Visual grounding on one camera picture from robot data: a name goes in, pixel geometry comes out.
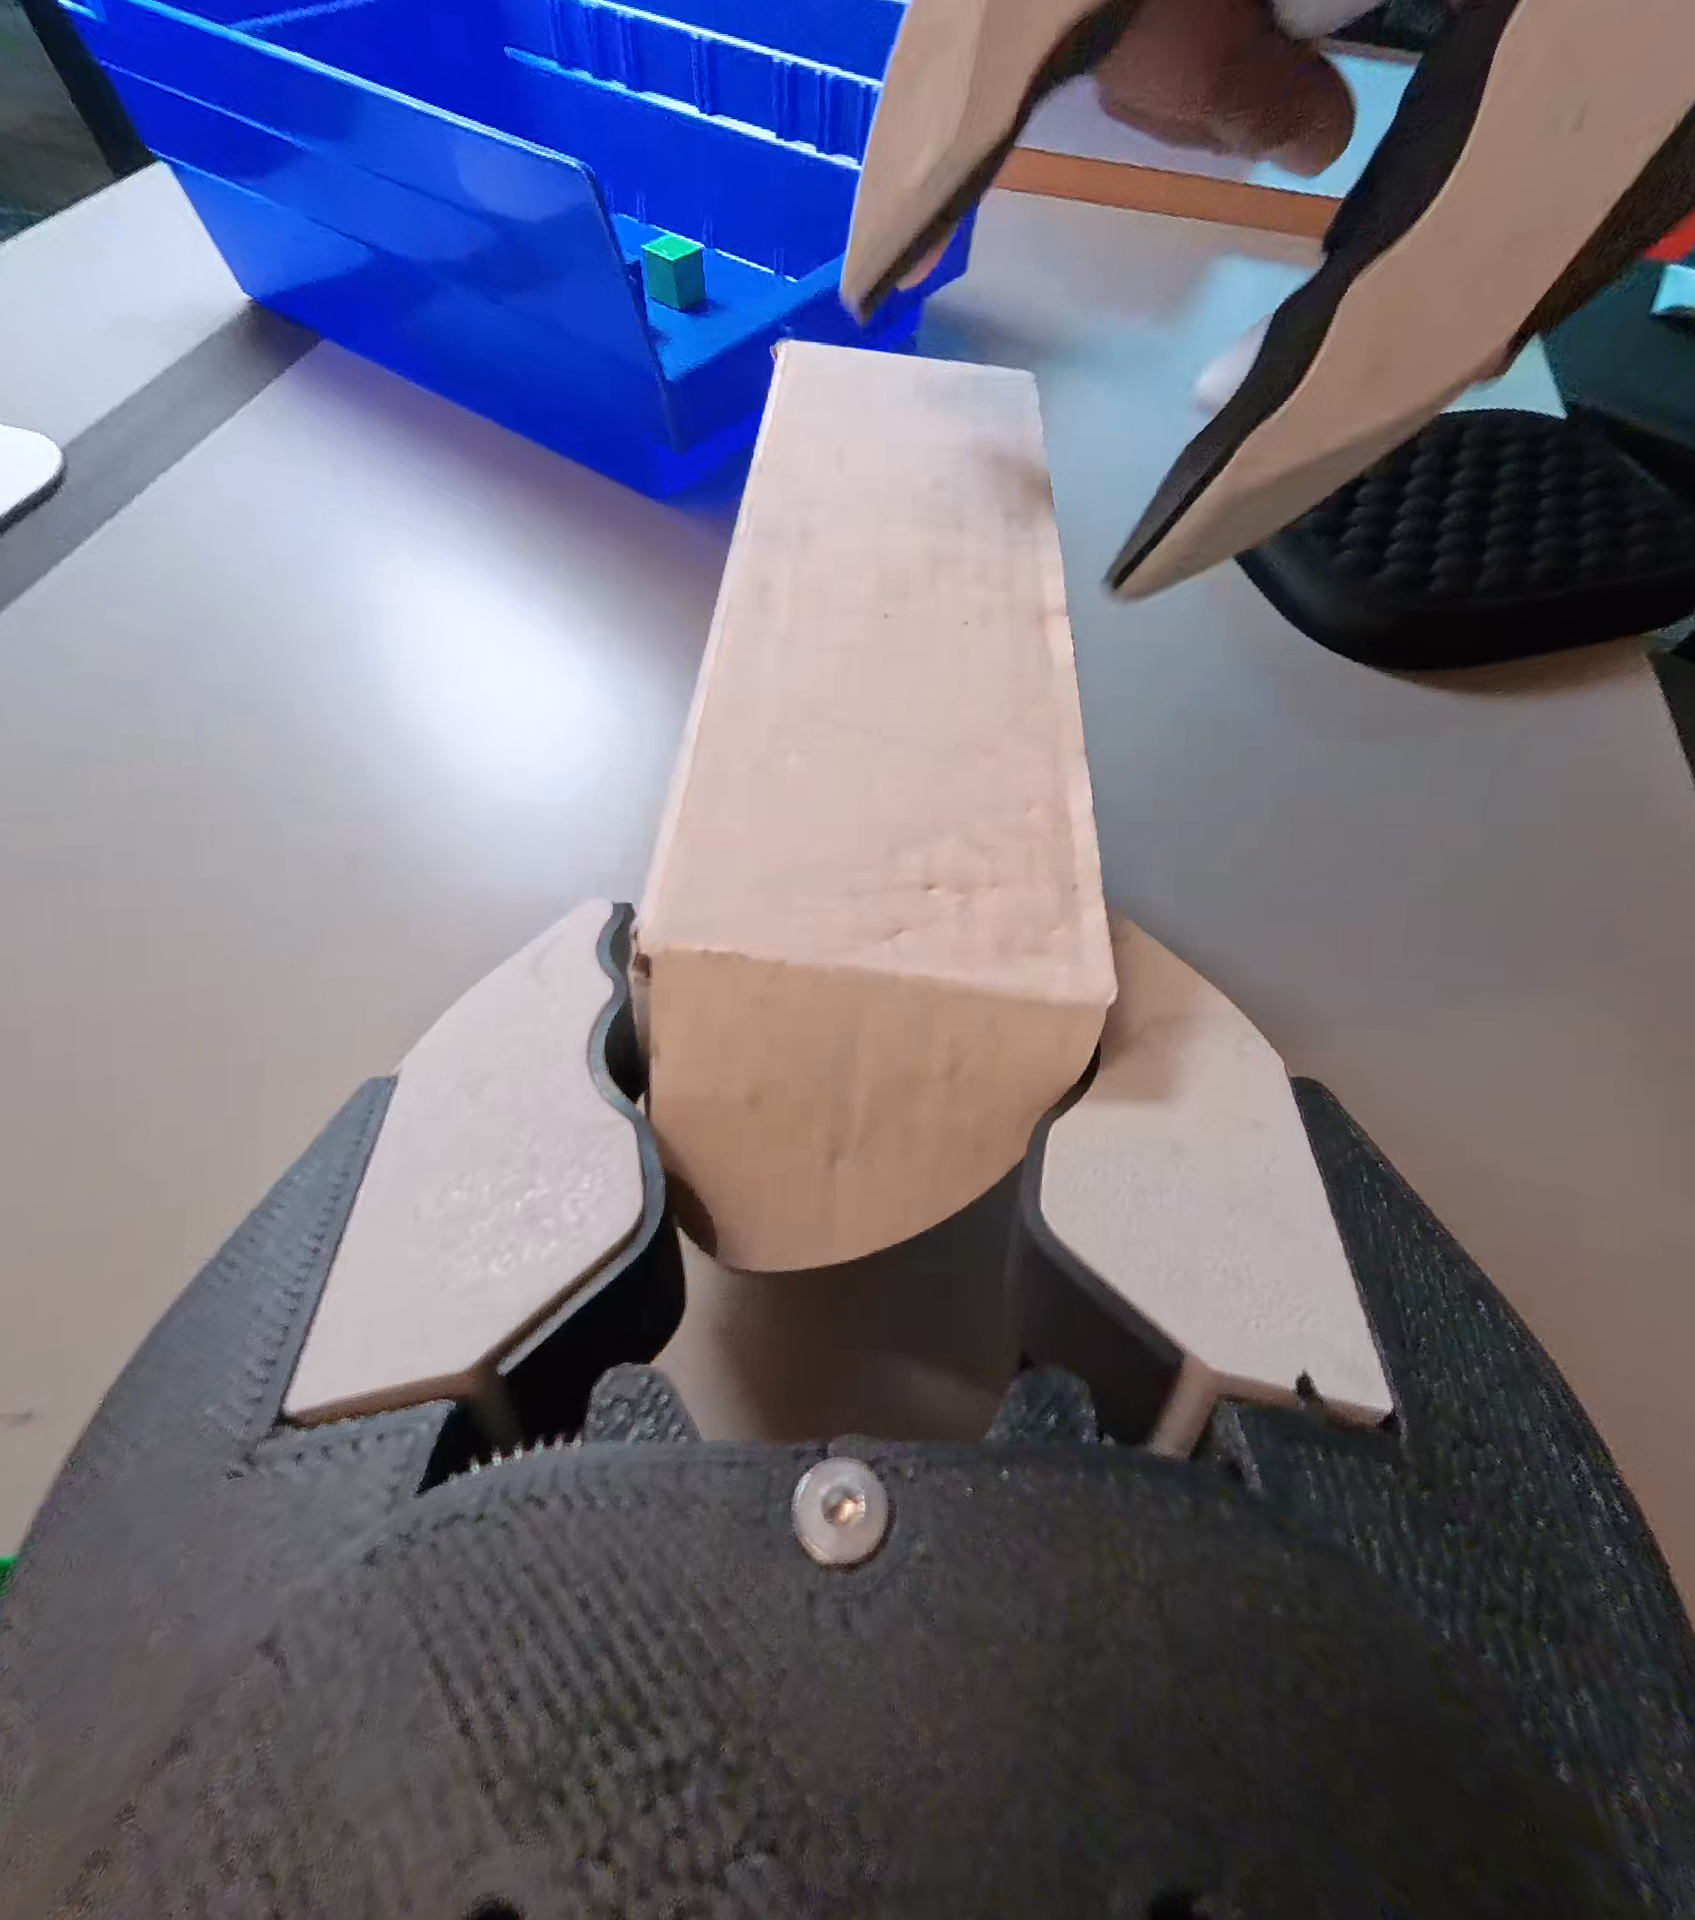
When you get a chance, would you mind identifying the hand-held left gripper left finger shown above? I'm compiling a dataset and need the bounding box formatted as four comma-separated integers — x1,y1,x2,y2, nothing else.
279,900,683,1433

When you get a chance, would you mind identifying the white cardboard box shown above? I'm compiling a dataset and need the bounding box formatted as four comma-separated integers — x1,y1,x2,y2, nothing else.
631,335,1121,1273

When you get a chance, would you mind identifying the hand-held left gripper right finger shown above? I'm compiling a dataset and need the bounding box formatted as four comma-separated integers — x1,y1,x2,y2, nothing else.
1019,918,1395,1457

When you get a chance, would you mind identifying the black round seat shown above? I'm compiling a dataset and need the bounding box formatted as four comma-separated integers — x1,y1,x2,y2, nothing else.
1237,408,1695,672

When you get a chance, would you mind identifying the blue plastic bin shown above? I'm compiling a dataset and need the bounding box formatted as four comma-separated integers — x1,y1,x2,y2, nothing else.
59,0,975,499

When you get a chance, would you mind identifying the person's right hand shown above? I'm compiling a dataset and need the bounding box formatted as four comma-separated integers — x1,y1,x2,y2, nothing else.
1093,0,1359,180

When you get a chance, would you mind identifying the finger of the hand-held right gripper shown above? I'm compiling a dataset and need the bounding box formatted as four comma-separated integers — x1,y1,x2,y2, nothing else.
1105,0,1695,601
839,0,1133,324

